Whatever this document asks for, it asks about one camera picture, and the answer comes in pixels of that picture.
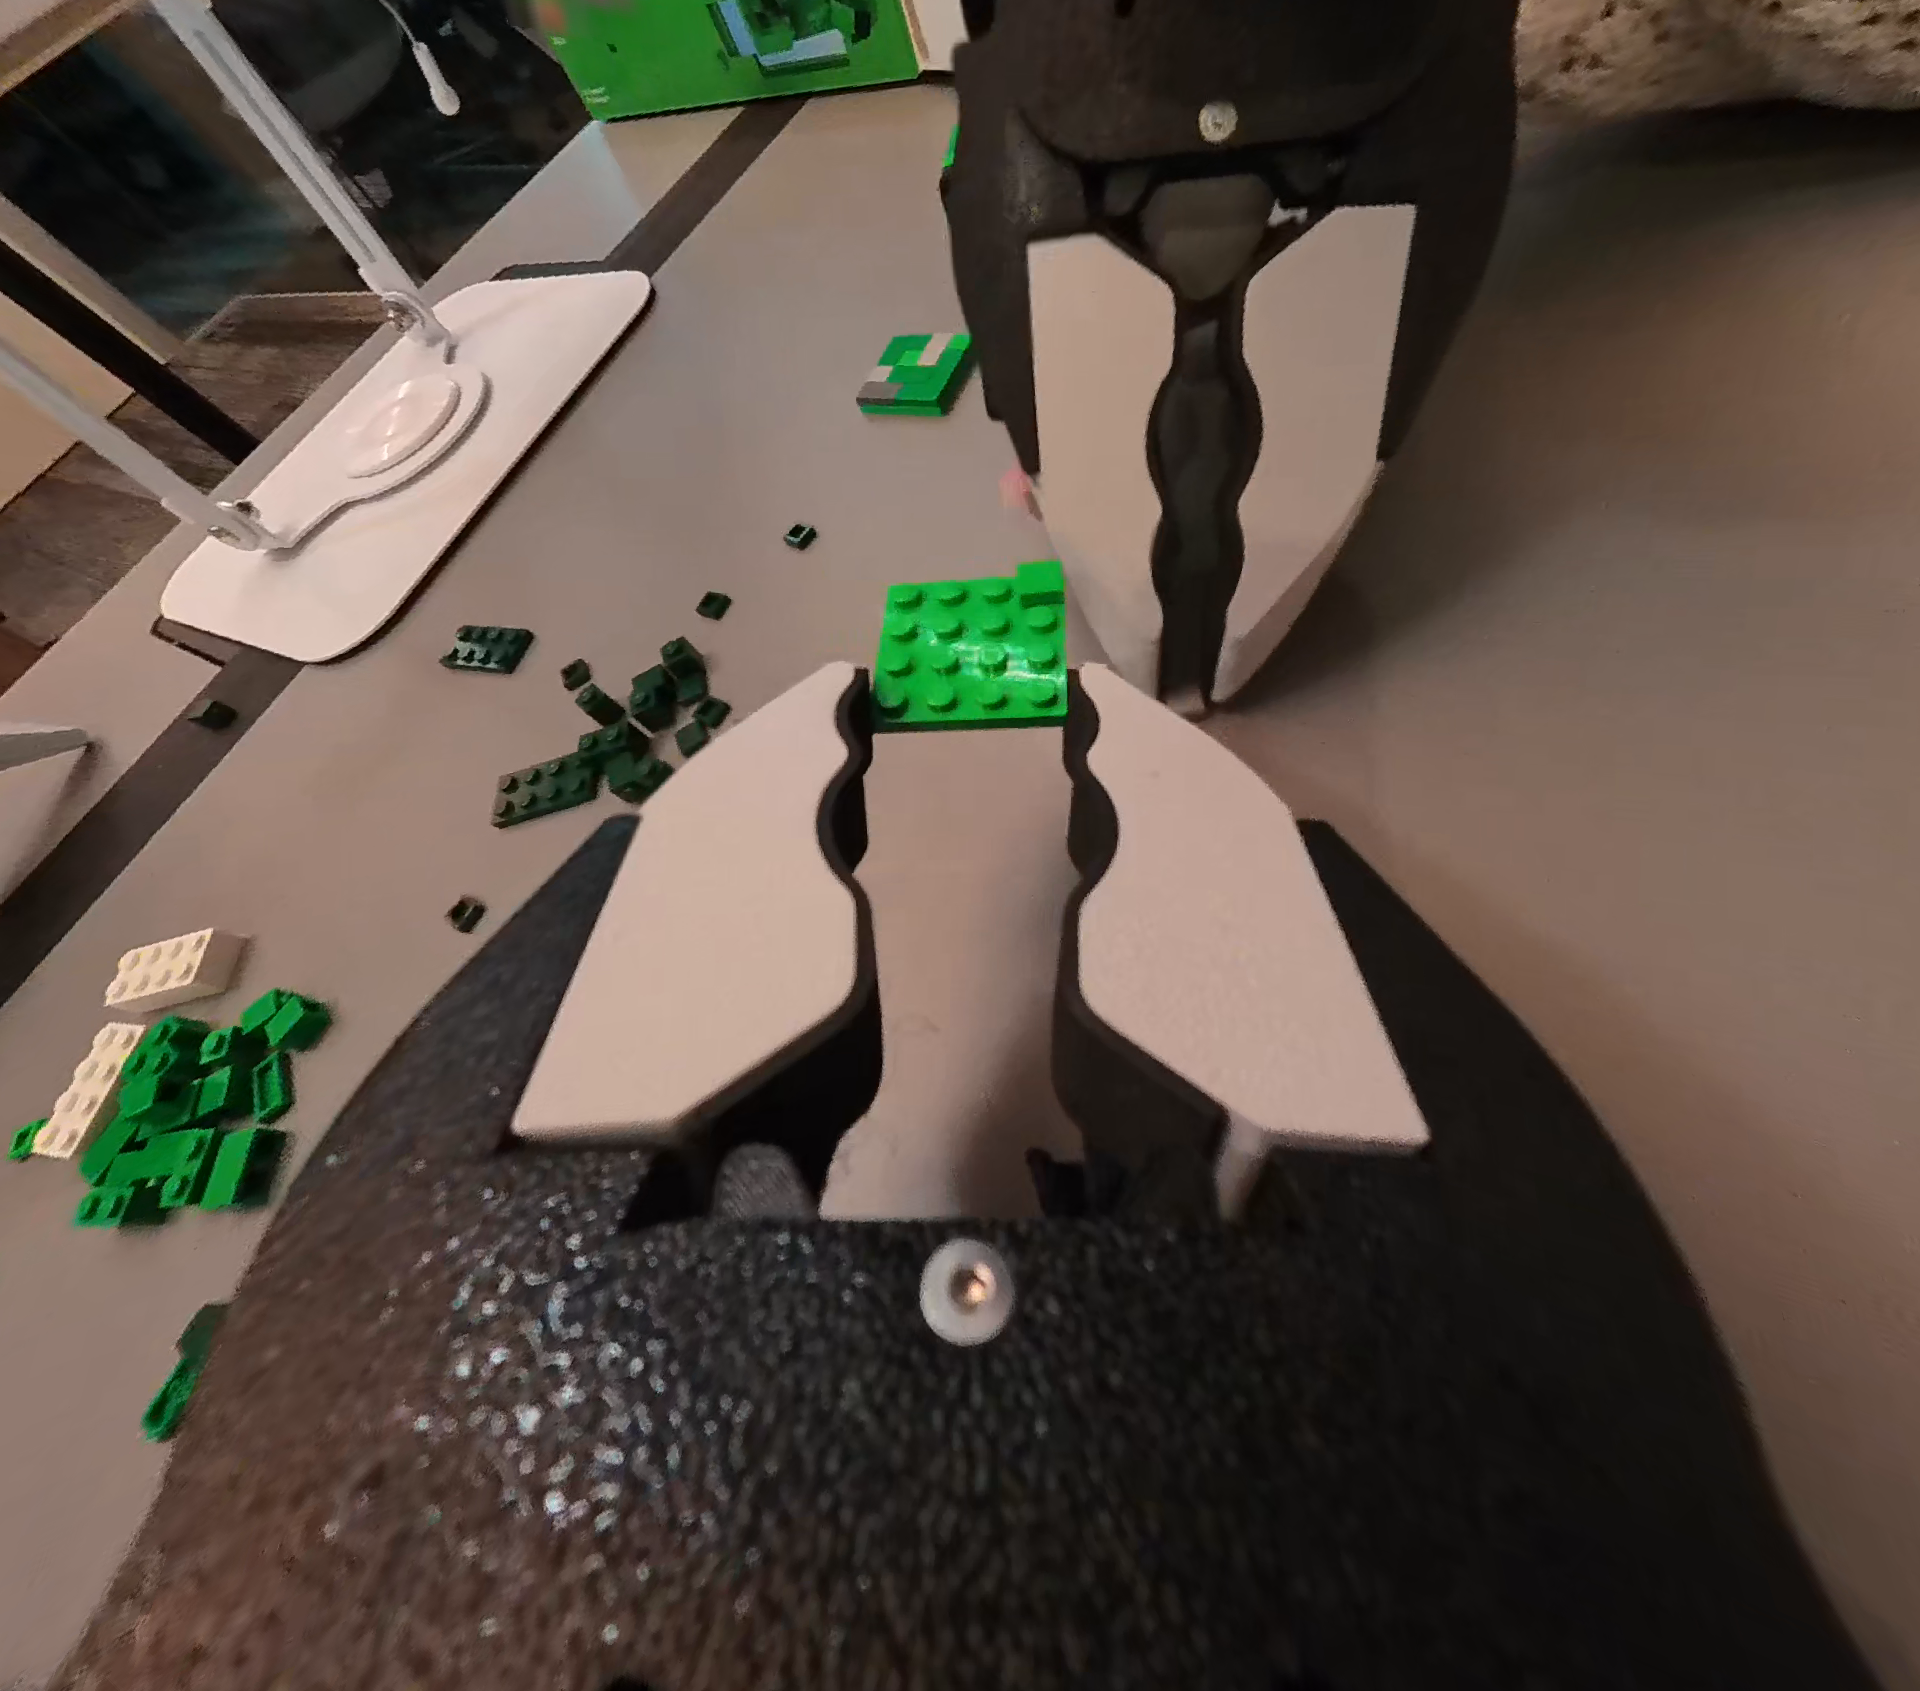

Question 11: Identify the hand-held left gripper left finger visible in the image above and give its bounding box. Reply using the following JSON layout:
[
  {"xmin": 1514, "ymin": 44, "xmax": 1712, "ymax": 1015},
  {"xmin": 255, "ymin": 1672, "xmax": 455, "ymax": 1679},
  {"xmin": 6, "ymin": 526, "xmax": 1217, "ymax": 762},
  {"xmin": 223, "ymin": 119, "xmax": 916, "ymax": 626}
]
[{"xmin": 510, "ymin": 662, "xmax": 889, "ymax": 1220}]

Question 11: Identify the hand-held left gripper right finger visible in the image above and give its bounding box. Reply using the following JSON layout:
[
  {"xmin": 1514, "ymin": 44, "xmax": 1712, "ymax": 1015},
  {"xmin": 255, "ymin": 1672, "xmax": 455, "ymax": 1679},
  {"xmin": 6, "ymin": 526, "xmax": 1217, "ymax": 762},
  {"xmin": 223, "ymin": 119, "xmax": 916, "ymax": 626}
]
[{"xmin": 1055, "ymin": 662, "xmax": 1432, "ymax": 1223}]

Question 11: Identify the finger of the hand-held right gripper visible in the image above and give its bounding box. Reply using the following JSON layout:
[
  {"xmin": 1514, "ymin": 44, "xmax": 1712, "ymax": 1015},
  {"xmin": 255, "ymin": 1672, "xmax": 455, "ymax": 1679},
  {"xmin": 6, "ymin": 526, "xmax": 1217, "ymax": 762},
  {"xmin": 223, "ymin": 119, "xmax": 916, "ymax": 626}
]
[
  {"xmin": 1201, "ymin": 201, "xmax": 1424, "ymax": 710},
  {"xmin": 1023, "ymin": 228, "xmax": 1203, "ymax": 694}
]

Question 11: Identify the bright green square lego plate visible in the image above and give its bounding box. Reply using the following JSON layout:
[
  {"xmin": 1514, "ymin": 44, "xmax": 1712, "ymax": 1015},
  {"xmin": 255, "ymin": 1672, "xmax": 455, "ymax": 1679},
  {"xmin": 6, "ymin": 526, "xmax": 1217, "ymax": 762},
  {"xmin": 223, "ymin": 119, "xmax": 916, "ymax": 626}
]
[{"xmin": 870, "ymin": 560, "xmax": 1072, "ymax": 725}]

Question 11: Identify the green grey tiled lego square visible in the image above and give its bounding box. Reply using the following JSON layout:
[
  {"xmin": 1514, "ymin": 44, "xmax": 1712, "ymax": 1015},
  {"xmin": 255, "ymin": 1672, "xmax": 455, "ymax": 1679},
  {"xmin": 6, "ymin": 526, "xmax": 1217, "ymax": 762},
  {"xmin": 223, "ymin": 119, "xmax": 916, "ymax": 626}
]
[{"xmin": 858, "ymin": 331, "xmax": 977, "ymax": 420}]

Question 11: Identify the white lego brick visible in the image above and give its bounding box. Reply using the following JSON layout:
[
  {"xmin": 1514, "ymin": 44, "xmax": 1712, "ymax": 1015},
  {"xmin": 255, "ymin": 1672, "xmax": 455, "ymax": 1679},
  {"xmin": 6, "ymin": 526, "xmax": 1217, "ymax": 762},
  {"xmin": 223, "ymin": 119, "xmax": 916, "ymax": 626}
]
[
  {"xmin": 31, "ymin": 1018, "xmax": 149, "ymax": 1155},
  {"xmin": 108, "ymin": 929, "xmax": 253, "ymax": 1013}
]

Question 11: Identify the pile of bright green lego pieces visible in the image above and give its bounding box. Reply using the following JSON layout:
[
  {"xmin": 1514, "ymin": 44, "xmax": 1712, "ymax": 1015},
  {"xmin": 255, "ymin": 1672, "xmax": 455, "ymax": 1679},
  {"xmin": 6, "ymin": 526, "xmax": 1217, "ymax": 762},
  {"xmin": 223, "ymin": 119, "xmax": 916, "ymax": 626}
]
[{"xmin": 6, "ymin": 983, "xmax": 336, "ymax": 1229}]

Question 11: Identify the narrow bright green lego plate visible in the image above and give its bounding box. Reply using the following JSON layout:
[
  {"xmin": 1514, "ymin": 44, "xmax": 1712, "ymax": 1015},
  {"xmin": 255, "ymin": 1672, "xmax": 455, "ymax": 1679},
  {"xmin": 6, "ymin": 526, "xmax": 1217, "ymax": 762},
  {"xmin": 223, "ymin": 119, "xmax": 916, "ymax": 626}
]
[{"xmin": 137, "ymin": 1302, "xmax": 230, "ymax": 1447}]

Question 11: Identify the white book stand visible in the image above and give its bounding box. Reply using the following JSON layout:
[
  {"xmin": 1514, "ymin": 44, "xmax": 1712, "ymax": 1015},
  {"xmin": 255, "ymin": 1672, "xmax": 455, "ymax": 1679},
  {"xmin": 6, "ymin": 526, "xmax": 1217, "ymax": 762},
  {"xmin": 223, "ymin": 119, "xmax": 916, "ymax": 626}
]
[{"xmin": 0, "ymin": 0, "xmax": 660, "ymax": 668}]

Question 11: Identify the idle black white gripper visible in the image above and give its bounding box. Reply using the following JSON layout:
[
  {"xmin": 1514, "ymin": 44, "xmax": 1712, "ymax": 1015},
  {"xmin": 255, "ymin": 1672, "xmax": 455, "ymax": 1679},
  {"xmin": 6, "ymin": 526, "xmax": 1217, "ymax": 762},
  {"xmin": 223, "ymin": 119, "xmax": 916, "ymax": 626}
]
[{"xmin": 0, "ymin": 725, "xmax": 93, "ymax": 906}]

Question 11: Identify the black desk leg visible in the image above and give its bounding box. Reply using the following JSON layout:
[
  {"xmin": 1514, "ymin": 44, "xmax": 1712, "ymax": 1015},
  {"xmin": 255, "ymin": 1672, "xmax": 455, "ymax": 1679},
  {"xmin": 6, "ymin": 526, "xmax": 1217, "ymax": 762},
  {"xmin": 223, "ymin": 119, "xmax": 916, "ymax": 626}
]
[{"xmin": 0, "ymin": 220, "xmax": 266, "ymax": 466}]

